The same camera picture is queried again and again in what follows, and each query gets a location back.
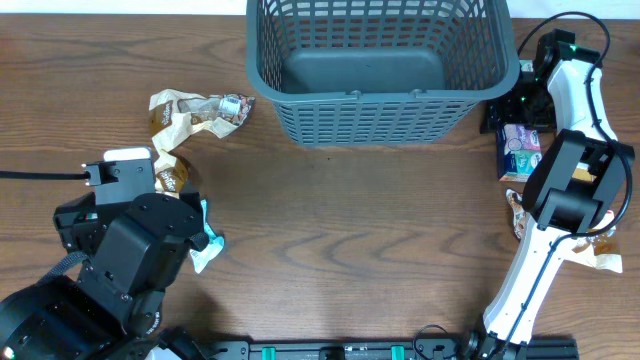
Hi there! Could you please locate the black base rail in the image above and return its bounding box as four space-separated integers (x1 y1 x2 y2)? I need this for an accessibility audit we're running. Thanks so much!
203 336 580 360

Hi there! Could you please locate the red yellow spaghetti packet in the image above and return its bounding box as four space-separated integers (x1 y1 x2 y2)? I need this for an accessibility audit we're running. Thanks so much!
572 168 596 183

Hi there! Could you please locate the beige brown snack bag lower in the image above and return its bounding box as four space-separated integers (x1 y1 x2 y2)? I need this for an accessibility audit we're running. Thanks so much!
154 150 189 197

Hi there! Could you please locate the beige brown snack bag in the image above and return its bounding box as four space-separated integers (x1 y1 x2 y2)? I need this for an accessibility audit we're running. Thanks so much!
149 89 255 152
154 150 189 197

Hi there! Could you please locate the teal white small packet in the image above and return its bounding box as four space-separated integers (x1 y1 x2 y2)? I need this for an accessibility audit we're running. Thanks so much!
189 199 225 274

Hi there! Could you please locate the beige snack bag right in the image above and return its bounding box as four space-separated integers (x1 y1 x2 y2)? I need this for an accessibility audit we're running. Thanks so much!
506 188 623 274

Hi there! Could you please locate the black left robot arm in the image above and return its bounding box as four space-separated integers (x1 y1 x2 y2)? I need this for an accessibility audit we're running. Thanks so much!
1 194 209 359

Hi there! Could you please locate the grey plastic mesh basket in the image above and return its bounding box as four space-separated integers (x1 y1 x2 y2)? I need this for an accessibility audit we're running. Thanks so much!
246 0 520 146

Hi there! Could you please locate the beige brown snack bag upper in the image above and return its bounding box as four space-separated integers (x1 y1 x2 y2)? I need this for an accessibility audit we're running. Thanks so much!
149 89 255 152

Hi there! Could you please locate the black camera cable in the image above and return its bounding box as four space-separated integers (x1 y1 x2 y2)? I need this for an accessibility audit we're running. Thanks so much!
0 170 89 181

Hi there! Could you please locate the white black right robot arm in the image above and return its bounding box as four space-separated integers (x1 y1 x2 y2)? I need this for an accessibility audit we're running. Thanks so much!
475 29 635 359

